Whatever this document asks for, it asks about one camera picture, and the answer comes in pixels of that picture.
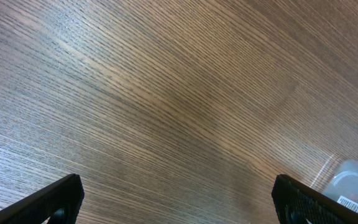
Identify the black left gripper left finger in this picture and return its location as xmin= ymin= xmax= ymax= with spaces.
xmin=0 ymin=174 xmax=85 ymax=224

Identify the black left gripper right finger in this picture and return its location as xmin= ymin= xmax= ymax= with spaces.
xmin=272 ymin=174 xmax=358 ymax=224

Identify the clear plastic container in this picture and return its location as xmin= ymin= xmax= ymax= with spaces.
xmin=323 ymin=160 xmax=358 ymax=214

